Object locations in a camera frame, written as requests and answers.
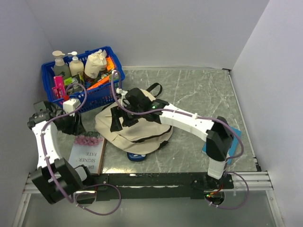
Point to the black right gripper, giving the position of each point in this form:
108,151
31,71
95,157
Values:
116,112

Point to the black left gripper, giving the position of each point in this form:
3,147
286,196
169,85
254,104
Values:
76,128

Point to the beige canvas backpack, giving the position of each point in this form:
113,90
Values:
142,138

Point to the pink flower cover book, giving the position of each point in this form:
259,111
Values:
88,150

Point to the blue shark pencil case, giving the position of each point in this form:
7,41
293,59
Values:
136,157

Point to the blue thin booklet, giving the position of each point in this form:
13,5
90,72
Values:
233,139

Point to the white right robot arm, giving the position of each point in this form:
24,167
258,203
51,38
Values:
134,104

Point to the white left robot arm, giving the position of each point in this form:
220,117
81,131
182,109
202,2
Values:
54,177

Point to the pink box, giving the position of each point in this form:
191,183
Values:
59,88

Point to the black green box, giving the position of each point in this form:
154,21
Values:
71,84

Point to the green pump bottle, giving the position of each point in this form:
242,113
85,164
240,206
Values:
60,68

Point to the orange package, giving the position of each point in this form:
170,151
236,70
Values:
105,78

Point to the cream pump bottle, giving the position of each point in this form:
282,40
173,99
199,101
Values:
76,66

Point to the beige cloth pouch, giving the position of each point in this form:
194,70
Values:
95,63

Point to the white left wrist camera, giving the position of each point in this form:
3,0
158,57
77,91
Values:
70,104

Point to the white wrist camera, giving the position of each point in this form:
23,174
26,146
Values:
122,93
70,104

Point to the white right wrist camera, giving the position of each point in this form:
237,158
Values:
122,93

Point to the aluminium rail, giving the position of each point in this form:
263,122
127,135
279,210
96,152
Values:
254,181

